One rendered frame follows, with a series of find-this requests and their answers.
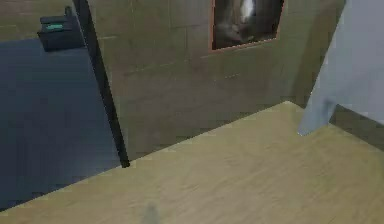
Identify black cabinet with teal item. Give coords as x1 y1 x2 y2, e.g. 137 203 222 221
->
36 5 86 53

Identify pale grey cupboard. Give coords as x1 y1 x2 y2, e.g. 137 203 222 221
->
297 0 384 137

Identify black door frame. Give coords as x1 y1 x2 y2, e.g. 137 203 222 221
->
71 0 131 169

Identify framed dark wall picture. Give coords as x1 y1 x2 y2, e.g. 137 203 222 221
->
208 0 287 54

